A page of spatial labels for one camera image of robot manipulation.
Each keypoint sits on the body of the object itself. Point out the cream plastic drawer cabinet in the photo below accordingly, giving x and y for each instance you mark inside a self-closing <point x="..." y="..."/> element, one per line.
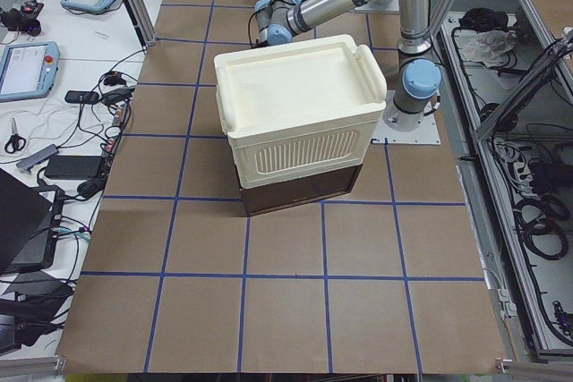
<point x="299" y="109"/>

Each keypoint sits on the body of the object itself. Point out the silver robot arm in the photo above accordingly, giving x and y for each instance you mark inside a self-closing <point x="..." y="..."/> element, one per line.
<point x="279" y="21"/>

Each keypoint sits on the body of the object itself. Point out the dark brown wooden base box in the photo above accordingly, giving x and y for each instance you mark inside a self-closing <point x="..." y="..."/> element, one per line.
<point x="288" y="194"/>

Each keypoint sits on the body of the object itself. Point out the black power adapter brick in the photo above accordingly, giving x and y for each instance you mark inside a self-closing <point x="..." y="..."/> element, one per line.
<point x="72" y="167"/>

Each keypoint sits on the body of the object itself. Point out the white crumpled cloth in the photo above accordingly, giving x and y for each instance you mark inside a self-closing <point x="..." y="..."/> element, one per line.
<point x="490" y="48"/>

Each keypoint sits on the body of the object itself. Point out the black laptop computer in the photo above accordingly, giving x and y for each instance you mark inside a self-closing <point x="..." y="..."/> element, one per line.
<point x="30" y="217"/>

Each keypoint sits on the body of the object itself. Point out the blue teach pendant near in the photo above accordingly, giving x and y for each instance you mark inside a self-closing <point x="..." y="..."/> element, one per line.
<point x="28" y="71"/>

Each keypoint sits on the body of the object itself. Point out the black handled scissors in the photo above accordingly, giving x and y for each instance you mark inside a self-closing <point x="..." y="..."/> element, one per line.
<point x="16" y="142"/>

